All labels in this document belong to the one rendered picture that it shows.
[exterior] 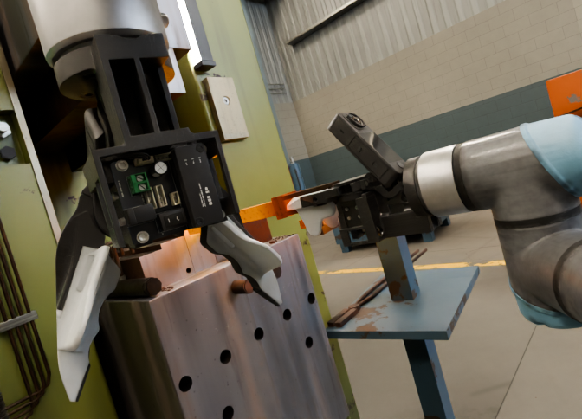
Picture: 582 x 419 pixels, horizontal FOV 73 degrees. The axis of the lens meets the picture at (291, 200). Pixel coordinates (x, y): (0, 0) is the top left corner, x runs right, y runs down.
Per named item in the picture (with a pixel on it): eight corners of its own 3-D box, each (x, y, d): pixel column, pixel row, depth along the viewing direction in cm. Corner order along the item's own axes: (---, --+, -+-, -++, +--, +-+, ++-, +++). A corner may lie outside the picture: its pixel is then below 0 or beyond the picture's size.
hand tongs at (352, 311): (417, 252, 144) (416, 248, 143) (428, 250, 141) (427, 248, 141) (327, 326, 98) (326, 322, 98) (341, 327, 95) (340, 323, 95)
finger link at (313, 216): (285, 242, 57) (338, 234, 51) (273, 203, 56) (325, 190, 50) (297, 236, 59) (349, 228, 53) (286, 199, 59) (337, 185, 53)
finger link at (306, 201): (295, 210, 52) (352, 196, 47) (293, 199, 52) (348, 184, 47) (315, 203, 56) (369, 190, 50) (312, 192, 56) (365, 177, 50)
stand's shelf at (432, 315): (480, 271, 111) (478, 265, 111) (449, 340, 79) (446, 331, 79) (383, 280, 129) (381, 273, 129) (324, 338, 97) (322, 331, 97)
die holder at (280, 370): (350, 414, 92) (298, 233, 90) (229, 560, 64) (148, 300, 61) (210, 382, 129) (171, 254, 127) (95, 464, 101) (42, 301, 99)
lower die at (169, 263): (235, 255, 83) (223, 217, 82) (150, 293, 68) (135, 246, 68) (142, 267, 111) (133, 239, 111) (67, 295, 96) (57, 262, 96)
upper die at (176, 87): (186, 93, 81) (173, 48, 81) (88, 94, 66) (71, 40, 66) (105, 146, 109) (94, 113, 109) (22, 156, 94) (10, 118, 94)
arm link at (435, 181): (444, 148, 39) (468, 138, 45) (403, 159, 42) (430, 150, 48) (464, 219, 39) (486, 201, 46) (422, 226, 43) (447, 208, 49)
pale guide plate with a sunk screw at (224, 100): (249, 136, 109) (232, 77, 108) (224, 139, 102) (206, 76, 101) (244, 138, 110) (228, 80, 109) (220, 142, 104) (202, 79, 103)
